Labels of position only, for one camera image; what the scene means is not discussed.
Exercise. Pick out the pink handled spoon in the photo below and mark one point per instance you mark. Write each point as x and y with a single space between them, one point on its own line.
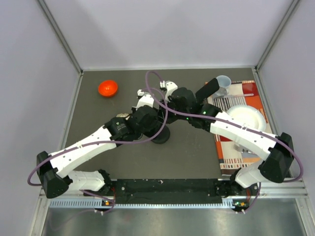
241 95

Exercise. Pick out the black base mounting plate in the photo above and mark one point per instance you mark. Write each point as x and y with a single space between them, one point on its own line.
173 191

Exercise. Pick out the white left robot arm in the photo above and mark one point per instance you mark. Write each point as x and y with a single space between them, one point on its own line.
57 171

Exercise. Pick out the black smartphone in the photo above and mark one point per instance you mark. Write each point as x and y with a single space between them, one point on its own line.
207 90

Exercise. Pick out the orange bowl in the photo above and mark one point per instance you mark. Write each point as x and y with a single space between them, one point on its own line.
108 88

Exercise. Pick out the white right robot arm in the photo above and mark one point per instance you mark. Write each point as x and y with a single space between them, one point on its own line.
275 152

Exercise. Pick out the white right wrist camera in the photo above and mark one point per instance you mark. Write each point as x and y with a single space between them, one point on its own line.
168 87

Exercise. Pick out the black camera stand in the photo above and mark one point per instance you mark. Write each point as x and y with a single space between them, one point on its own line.
162 137

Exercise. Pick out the grey slotted cable duct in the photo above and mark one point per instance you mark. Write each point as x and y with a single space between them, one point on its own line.
102 204

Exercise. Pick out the patterned floral small bowl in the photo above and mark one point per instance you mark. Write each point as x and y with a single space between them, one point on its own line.
123 115

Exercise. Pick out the white plate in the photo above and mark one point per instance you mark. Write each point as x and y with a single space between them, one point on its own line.
248 115

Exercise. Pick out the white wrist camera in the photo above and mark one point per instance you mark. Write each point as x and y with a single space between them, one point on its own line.
168 87
144 99

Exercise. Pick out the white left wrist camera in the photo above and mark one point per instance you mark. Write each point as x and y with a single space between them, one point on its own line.
144 99

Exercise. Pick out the colourful patchwork placemat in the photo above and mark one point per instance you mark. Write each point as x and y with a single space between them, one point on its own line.
229 159

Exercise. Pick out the light blue ceramic cup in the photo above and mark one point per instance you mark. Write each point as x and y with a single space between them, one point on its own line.
224 84

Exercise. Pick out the fork with pink handle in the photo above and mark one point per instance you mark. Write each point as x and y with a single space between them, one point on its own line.
240 148

